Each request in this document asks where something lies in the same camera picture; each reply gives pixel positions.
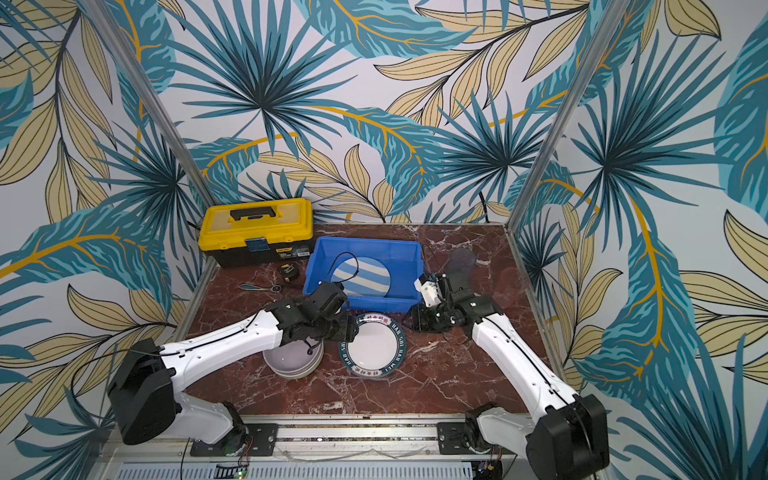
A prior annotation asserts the blue white striped plate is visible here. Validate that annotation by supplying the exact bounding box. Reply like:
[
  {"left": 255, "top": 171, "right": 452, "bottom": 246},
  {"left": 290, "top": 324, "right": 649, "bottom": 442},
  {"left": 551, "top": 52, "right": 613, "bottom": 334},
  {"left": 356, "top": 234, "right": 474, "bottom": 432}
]
[{"left": 331, "top": 257, "right": 392, "bottom": 297}]

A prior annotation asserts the white plate green rim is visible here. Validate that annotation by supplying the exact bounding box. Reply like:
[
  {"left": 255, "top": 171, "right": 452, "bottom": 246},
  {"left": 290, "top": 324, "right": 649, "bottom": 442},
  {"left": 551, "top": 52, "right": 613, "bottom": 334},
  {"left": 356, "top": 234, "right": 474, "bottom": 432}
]
[{"left": 338, "top": 312, "right": 407, "bottom": 380}]

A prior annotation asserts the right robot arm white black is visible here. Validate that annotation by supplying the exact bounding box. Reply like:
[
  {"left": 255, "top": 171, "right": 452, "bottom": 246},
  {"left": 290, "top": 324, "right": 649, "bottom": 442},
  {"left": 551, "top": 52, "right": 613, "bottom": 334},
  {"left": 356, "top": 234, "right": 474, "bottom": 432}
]
[{"left": 410, "top": 273, "right": 610, "bottom": 479}]

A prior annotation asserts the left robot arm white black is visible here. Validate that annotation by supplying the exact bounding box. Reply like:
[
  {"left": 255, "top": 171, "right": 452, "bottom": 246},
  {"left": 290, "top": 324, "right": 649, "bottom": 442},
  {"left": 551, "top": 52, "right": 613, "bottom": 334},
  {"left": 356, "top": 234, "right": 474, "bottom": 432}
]
[{"left": 107, "top": 282, "right": 358, "bottom": 456}]

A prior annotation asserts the blue plastic bin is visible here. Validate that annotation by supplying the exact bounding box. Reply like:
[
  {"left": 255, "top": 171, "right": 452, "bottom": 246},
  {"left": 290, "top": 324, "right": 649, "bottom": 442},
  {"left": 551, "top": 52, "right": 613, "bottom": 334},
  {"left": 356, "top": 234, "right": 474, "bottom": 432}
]
[{"left": 303, "top": 236, "right": 424, "bottom": 313}]

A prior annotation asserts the grey translucent plastic cup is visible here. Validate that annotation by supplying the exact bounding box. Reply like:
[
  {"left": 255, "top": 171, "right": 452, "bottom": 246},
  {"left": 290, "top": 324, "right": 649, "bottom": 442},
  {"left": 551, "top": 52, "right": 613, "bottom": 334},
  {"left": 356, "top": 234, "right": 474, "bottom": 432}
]
[{"left": 444, "top": 247, "right": 477, "bottom": 281}]

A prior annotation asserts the yellow black tape measure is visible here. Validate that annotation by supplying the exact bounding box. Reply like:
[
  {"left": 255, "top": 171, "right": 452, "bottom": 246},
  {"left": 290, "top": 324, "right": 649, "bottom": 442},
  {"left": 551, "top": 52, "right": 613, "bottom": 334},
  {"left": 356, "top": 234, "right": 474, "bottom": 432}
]
[{"left": 279, "top": 263, "right": 300, "bottom": 283}]

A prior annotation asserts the stack of lilac bowls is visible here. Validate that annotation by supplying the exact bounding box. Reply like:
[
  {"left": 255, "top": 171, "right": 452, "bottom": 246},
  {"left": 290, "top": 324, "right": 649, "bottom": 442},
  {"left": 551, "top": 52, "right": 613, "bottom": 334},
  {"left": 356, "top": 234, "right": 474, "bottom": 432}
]
[{"left": 263, "top": 341, "right": 324, "bottom": 380}]

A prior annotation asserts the pink translucent plastic cup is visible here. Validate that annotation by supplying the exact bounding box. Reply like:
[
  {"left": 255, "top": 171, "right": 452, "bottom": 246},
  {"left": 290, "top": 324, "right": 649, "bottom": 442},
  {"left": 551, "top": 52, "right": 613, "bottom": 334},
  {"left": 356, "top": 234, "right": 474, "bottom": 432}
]
[{"left": 493, "top": 266, "right": 529, "bottom": 310}]

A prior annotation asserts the yellow black toolbox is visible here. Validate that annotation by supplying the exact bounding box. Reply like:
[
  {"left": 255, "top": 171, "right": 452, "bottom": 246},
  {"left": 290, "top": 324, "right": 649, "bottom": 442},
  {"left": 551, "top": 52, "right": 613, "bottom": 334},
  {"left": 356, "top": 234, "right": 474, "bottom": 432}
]
[{"left": 198, "top": 198, "right": 315, "bottom": 268}]

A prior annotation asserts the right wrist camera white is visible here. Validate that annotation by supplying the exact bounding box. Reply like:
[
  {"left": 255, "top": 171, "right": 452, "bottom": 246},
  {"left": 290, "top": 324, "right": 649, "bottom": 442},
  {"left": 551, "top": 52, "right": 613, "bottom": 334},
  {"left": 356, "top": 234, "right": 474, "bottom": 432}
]
[{"left": 414, "top": 278, "right": 442, "bottom": 308}]

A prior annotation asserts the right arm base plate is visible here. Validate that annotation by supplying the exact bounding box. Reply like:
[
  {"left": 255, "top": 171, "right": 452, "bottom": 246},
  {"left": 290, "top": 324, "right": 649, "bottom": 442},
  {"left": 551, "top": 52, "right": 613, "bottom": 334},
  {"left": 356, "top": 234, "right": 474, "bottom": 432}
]
[{"left": 436, "top": 422, "right": 479, "bottom": 455}]

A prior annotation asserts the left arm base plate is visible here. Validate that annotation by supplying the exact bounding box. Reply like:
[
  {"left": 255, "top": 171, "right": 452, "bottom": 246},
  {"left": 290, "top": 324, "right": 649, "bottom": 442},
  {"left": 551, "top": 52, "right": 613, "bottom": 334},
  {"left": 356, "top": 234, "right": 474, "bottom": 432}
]
[{"left": 190, "top": 423, "right": 279, "bottom": 458}]

